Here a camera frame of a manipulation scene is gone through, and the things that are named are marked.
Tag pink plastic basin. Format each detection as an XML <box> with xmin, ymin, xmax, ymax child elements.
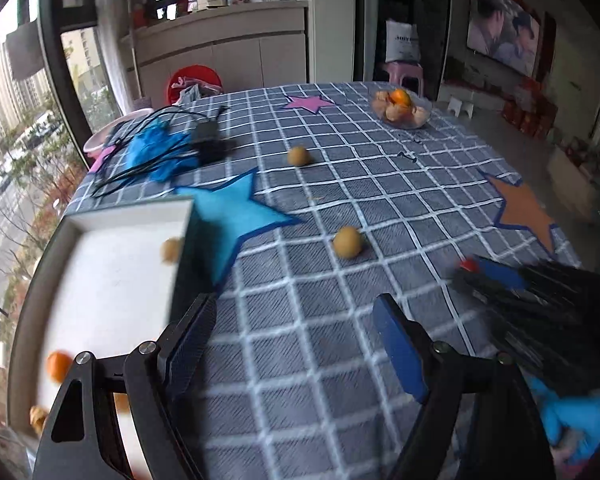
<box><xmin>82</xmin><ymin>110</ymin><xmax>153</xmax><ymax>158</ymax></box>

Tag clear glass fruit bowl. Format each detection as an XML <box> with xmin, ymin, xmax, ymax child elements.
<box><xmin>371</xmin><ymin>87</ymin><xmax>433</xmax><ymax>128</ymax></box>

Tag white step stool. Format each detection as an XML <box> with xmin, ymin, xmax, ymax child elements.
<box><xmin>447</xmin><ymin>95</ymin><xmax>476</xmax><ymax>118</ymax></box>

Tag blue star patch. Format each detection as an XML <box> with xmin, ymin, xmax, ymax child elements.
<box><xmin>172</xmin><ymin>167</ymin><xmax>306</xmax><ymax>293</ymax></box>

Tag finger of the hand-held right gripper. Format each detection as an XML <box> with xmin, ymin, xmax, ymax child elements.
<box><xmin>452</xmin><ymin>270</ymin><xmax>511</xmax><ymax>321</ymax></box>
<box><xmin>472</xmin><ymin>256</ymin><xmax>536</xmax><ymax>291</ymax></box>

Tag wall-mounted television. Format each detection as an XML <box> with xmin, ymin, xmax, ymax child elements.
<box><xmin>466</xmin><ymin>0</ymin><xmax>543</xmax><ymax>78</ymax></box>

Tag person's right hand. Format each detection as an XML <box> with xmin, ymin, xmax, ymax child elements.
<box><xmin>527</xmin><ymin>375</ymin><xmax>600</xmax><ymax>466</ymax></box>

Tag blue gloves pile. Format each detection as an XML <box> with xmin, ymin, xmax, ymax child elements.
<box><xmin>122</xmin><ymin>127</ymin><xmax>203</xmax><ymax>181</ymax></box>

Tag white rectangular tray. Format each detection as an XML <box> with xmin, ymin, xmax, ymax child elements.
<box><xmin>7</xmin><ymin>195</ymin><xmax>196</xmax><ymax>476</ymax></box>

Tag pink plastic stool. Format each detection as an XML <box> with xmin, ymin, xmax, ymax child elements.
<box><xmin>384</xmin><ymin>61</ymin><xmax>427</xmax><ymax>97</ymax></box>

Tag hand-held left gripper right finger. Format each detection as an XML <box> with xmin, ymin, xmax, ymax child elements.
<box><xmin>371</xmin><ymin>292</ymin><xmax>556</xmax><ymax>480</ymax></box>

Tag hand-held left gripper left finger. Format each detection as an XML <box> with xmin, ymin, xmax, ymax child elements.
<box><xmin>32</xmin><ymin>292</ymin><xmax>218</xmax><ymax>480</ymax></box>

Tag white bag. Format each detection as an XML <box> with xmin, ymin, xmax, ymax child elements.
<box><xmin>385</xmin><ymin>19</ymin><xmax>422</xmax><ymax>65</ymax></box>

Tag black cable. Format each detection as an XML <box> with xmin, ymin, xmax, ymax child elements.
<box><xmin>91</xmin><ymin>105</ymin><xmax>231</xmax><ymax>198</ymax></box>

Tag black power adapter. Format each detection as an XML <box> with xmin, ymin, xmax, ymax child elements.
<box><xmin>192</xmin><ymin>122</ymin><xmax>236</xmax><ymax>163</ymax></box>

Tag red chair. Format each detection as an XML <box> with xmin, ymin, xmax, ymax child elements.
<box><xmin>167</xmin><ymin>64</ymin><xmax>224</xmax><ymax>106</ymax></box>

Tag pink star patch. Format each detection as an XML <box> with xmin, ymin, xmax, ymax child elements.
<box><xmin>284</xmin><ymin>94</ymin><xmax>337</xmax><ymax>115</ymax></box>

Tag grey checked tablecloth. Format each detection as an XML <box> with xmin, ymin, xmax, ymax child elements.
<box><xmin>65</xmin><ymin>81</ymin><xmax>583</xmax><ymax>480</ymax></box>

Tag orange star patch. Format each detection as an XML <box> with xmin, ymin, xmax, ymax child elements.
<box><xmin>477</xmin><ymin>167</ymin><xmax>563</xmax><ymax>256</ymax></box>

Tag white cabinet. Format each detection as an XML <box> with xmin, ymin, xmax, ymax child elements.
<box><xmin>120</xmin><ymin>0</ymin><xmax>311</xmax><ymax>111</ymax></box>

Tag red gift boxes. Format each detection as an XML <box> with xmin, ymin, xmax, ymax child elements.
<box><xmin>500</xmin><ymin>95</ymin><xmax>556</xmax><ymax>138</ymax></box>

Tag husked golden physalis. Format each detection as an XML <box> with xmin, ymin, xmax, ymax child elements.
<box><xmin>28</xmin><ymin>406</ymin><xmax>49</xmax><ymax>435</ymax></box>

